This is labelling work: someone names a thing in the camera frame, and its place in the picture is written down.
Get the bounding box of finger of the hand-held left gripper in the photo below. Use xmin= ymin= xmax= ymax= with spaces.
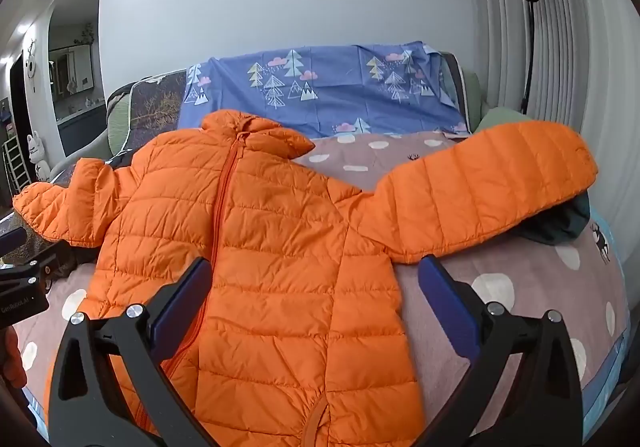
xmin=0 ymin=226 xmax=27 ymax=255

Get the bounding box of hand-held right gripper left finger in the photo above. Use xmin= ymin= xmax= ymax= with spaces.
xmin=47 ymin=256 xmax=213 ymax=447

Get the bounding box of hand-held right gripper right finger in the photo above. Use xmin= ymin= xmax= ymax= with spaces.
xmin=417 ymin=254 xmax=586 ymax=447

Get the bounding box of orange puffer jacket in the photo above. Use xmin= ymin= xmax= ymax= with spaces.
xmin=12 ymin=110 xmax=599 ymax=447

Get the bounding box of person's left hand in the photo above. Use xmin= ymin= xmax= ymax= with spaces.
xmin=0 ymin=326 xmax=29 ymax=390

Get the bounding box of white rack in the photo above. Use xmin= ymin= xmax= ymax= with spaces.
xmin=2 ymin=137 xmax=27 ymax=194

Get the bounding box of pink polka dot blanket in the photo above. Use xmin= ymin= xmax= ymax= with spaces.
xmin=10 ymin=130 xmax=631 ymax=447

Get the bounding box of white cat figurine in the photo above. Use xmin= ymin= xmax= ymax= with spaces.
xmin=27 ymin=132 xmax=52 ymax=181

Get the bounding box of dark kitchen counter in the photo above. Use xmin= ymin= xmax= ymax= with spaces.
xmin=56 ymin=106 xmax=107 ymax=156

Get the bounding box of dark green cloth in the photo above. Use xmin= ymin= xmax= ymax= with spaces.
xmin=520 ymin=191 xmax=592 ymax=247

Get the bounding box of dark tree-printed blanket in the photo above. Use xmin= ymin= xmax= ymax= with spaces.
xmin=107 ymin=68 xmax=188 ymax=159

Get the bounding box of green cushion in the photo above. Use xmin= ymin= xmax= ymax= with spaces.
xmin=472 ymin=106 xmax=538 ymax=135

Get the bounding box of blue tree-printed sheet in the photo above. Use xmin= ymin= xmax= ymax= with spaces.
xmin=177 ymin=43 xmax=473 ymax=139

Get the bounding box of white curtain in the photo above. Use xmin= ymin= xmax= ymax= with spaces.
xmin=465 ymin=0 xmax=640 ymax=278

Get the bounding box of deer wall decoration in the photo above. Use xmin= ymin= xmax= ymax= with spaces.
xmin=22 ymin=40 xmax=39 ymax=94

